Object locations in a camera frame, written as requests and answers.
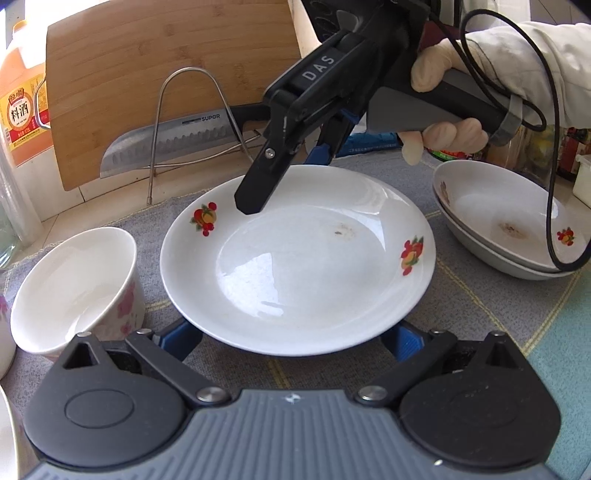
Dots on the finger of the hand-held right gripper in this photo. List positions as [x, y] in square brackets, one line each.
[323, 154]
[251, 198]

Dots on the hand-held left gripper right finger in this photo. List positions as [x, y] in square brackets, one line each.
[401, 341]

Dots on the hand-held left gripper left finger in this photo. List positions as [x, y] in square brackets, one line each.
[180, 339]

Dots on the white plate small brown stain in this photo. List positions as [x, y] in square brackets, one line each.
[295, 272]

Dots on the pink floral bowl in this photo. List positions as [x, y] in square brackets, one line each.
[74, 295]

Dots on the white plate faint stain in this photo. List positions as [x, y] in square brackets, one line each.
[498, 267]

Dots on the plain white bowl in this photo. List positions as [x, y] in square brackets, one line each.
[7, 438]

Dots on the person's right hand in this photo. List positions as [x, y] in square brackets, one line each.
[434, 64]

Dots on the blue white salt bag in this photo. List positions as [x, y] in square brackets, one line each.
[374, 141]

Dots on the grey checked dish mat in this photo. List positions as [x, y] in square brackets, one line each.
[485, 300]

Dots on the green sauce tub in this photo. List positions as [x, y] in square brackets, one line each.
[450, 154]

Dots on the bamboo cutting board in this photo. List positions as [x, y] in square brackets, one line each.
[161, 50]

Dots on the yellow lidded jar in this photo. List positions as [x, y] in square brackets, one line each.
[531, 152]

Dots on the dark red sauce bottle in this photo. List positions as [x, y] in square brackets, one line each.
[570, 157]

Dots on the white plastic container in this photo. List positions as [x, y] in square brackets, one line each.
[582, 182]

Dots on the orange cooking wine bottle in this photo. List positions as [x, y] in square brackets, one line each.
[23, 106]

